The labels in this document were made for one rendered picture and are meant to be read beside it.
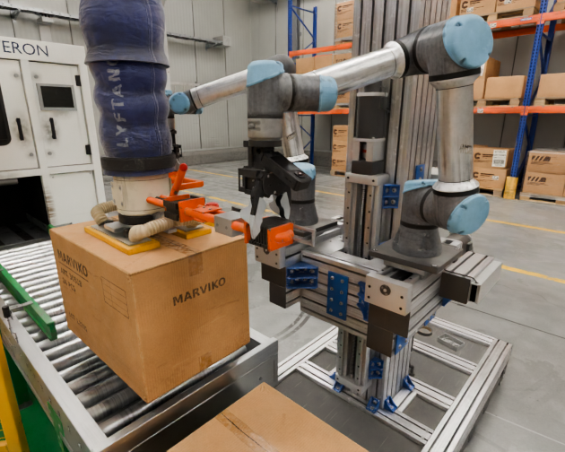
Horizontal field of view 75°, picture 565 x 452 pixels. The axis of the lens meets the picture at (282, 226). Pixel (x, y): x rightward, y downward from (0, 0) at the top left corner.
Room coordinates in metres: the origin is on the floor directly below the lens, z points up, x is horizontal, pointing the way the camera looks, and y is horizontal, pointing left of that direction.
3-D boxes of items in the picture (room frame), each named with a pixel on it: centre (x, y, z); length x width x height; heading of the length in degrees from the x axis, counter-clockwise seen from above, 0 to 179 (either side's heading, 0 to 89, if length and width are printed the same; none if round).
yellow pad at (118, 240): (1.13, 0.53, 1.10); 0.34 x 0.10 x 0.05; 46
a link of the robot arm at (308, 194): (1.47, -0.07, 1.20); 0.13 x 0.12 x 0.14; 2
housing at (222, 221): (0.88, 0.12, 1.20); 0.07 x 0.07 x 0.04; 46
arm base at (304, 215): (1.46, -0.07, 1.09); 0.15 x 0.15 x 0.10
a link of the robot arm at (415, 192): (1.12, -0.44, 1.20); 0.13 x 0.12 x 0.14; 20
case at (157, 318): (1.20, 0.47, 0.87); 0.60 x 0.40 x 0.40; 48
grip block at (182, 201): (1.03, 0.28, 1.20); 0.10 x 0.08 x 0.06; 136
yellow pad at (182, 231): (1.27, 0.40, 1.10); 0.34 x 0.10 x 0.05; 46
